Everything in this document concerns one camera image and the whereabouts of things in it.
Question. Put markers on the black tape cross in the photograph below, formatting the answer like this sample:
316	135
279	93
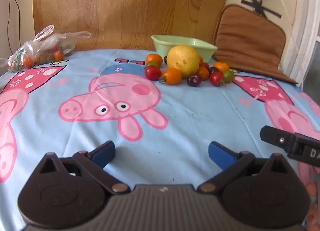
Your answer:
258	8

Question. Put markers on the green tomato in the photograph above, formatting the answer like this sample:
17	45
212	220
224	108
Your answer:
152	63
228	76

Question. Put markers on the orange tomato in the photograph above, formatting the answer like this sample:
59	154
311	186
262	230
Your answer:
171	76
203	73

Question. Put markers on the light green rectangular bowl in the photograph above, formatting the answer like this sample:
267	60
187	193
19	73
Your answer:
164	43

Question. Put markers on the Peppa Pig blue tablecloth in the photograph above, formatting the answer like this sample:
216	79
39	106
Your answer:
162	133

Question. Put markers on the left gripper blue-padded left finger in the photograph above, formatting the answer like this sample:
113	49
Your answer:
93	163

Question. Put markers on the orange tomato front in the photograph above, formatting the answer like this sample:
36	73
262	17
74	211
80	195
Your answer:
171	76

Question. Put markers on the small pink-red tomato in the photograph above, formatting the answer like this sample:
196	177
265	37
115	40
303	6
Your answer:
205	65

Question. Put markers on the clear plastic bag of fruit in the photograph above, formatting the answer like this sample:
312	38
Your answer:
46	47

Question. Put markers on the wooden headboard panel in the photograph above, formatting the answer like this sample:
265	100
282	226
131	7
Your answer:
128	24

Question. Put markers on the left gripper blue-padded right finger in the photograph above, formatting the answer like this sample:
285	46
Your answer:
232	164

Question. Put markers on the brown seat cushion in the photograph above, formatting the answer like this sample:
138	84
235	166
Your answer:
249	42

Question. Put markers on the white window frame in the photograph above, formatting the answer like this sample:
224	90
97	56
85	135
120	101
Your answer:
303	38

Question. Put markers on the dark purple plum front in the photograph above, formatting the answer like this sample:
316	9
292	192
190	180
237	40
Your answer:
194	80

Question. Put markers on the large yellow citrus fruit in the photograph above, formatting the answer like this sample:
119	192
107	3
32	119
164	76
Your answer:
184	58

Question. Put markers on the red tomato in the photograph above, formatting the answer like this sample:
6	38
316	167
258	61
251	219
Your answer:
216	78
152	72

